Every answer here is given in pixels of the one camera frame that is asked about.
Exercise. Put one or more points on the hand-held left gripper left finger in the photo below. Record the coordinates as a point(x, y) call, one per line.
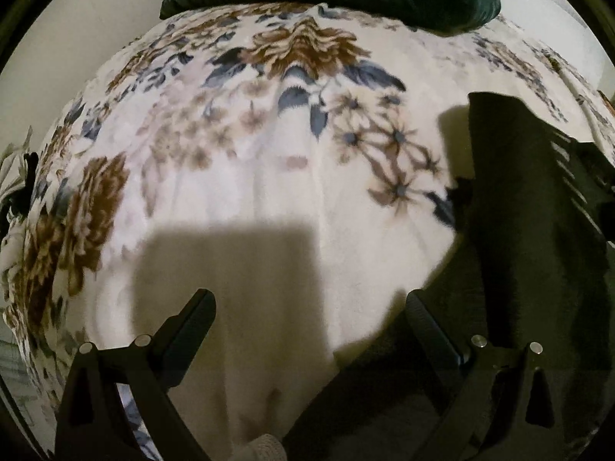
point(193, 318)

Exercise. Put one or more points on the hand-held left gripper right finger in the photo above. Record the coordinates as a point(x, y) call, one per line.
point(426, 322)

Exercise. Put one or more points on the floral fleece blanket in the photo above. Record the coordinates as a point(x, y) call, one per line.
point(269, 177)

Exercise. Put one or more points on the white knit cloth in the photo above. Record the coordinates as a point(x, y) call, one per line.
point(264, 449)

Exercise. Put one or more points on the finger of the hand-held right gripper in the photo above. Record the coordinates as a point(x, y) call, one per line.
point(574, 168)

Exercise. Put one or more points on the dark green garment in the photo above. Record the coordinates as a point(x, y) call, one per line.
point(519, 201)

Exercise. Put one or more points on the leaf print cloth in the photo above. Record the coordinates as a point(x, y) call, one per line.
point(14, 168)

